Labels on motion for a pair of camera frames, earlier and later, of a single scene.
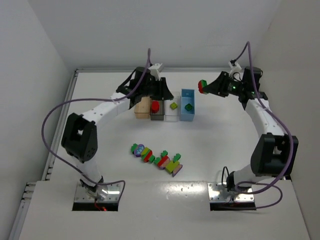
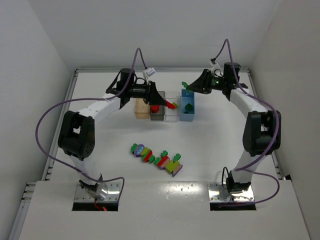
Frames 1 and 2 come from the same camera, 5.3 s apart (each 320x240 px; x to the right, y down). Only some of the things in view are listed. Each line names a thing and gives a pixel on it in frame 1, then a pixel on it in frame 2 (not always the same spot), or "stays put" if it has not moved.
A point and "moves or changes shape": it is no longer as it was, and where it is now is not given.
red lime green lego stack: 162,162 stays put
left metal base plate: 113,194 stays put
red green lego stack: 203,87 moves or changes shape
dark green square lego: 188,107 stays put
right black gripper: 222,83 -> 205,81
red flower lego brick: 155,106 stays put
